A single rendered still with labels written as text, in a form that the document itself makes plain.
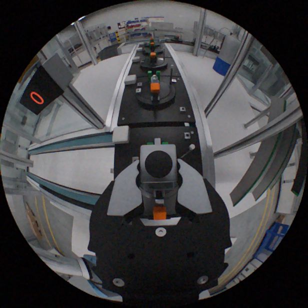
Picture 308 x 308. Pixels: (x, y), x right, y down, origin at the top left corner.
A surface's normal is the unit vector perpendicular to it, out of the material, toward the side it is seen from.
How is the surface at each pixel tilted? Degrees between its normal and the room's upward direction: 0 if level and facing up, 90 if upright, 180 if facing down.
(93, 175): 0
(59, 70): 90
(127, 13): 90
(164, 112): 0
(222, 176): 0
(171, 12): 90
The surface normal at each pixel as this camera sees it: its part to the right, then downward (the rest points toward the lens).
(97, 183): -0.04, -0.21
